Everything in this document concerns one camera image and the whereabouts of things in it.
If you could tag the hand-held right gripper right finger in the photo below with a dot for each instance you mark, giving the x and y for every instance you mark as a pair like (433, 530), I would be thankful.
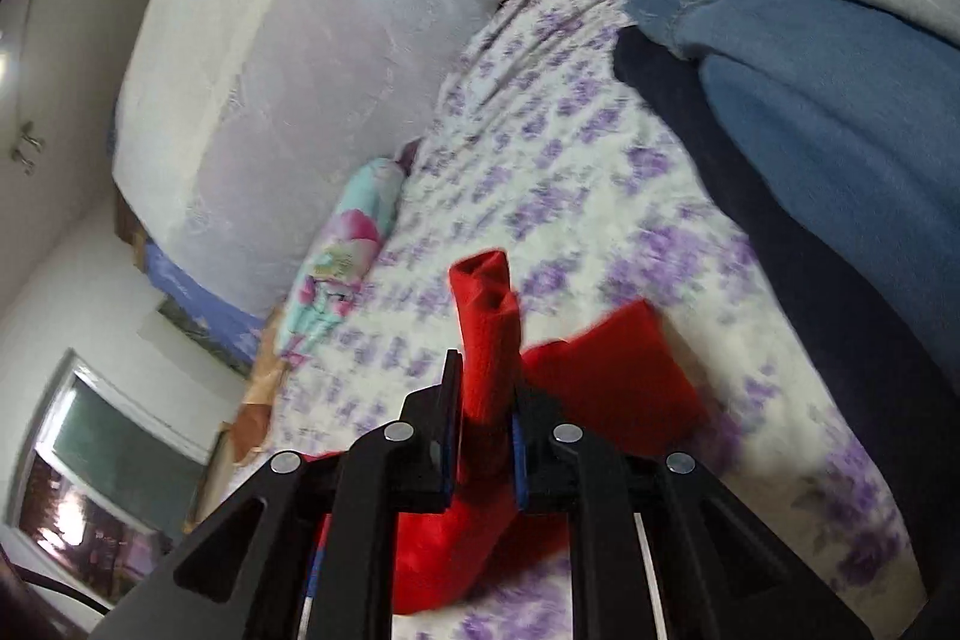
(519, 460)

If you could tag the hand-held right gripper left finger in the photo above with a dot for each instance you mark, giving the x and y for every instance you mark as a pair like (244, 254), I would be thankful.
(448, 430)

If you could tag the red pants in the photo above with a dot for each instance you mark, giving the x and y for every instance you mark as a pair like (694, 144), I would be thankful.
(600, 385)

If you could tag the dark navy pants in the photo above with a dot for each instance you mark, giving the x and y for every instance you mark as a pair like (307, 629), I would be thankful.
(720, 175)

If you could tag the orange brown pillow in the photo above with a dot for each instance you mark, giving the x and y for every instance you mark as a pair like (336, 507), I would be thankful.
(251, 419)

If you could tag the folded teal pink floral quilt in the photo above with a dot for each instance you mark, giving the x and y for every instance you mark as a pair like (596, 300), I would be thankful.
(337, 265)

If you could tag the purple cloth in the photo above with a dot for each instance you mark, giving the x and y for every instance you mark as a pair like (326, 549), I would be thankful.
(410, 154)

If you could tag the blue printed bag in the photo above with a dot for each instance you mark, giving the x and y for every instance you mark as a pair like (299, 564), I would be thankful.
(187, 287)

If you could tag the purple floral bed sheet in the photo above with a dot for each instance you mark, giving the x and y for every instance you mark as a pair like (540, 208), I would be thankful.
(600, 160)

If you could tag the window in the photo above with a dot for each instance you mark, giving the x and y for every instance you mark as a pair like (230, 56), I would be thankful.
(112, 445)

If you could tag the white lace covered mattress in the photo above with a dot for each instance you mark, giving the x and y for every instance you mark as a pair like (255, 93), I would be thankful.
(300, 48)

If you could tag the blue jeans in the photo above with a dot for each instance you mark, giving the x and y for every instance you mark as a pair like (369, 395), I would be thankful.
(825, 108)

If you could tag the wooden frame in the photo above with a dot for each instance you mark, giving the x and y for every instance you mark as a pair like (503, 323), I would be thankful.
(217, 467)

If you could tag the green picture frame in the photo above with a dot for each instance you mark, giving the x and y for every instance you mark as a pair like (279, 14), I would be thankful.
(199, 329)

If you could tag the metal wall hook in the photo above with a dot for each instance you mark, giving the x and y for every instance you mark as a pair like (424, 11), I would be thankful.
(28, 141)

